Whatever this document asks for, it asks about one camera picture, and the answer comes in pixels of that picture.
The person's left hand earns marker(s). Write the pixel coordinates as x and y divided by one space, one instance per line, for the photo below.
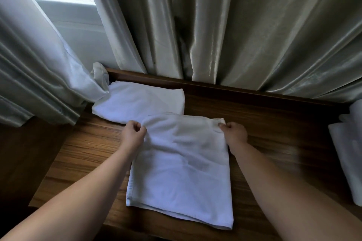
132 135

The person's right hand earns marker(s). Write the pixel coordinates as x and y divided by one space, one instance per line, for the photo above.
235 135

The person's right thumb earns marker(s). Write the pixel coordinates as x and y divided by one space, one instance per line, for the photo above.
224 125

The person's left thumb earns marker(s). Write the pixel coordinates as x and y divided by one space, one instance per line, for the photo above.
135 125

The large white towel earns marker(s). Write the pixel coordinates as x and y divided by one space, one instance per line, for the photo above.
181 170

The person's right forearm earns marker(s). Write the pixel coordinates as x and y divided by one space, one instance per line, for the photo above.
285 195

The person's left forearm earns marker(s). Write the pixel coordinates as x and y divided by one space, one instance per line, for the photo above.
70 200

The folded white towel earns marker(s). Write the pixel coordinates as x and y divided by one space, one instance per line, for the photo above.
138 102

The grey satin curtain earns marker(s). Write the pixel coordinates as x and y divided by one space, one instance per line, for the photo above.
232 23

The pale sheer curtain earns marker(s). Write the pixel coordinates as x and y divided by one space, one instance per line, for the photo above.
36 60

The white cloth pile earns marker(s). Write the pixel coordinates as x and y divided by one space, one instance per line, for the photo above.
347 150

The dark wooden table rail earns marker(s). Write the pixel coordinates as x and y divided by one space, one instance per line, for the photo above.
220 91

